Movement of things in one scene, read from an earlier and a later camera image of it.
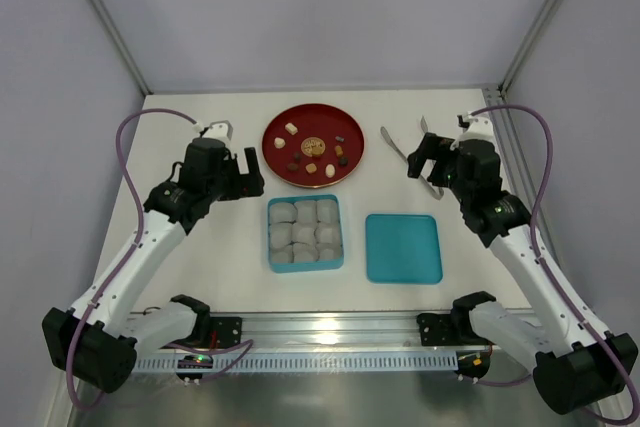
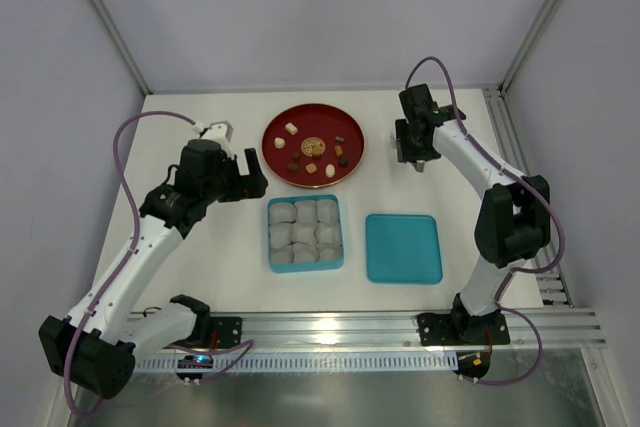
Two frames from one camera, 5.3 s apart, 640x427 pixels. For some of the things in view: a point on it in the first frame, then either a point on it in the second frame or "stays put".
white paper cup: [303, 252] stays put
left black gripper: [244, 182] stays put
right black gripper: [433, 159] → [413, 152]
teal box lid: [403, 249] stays put
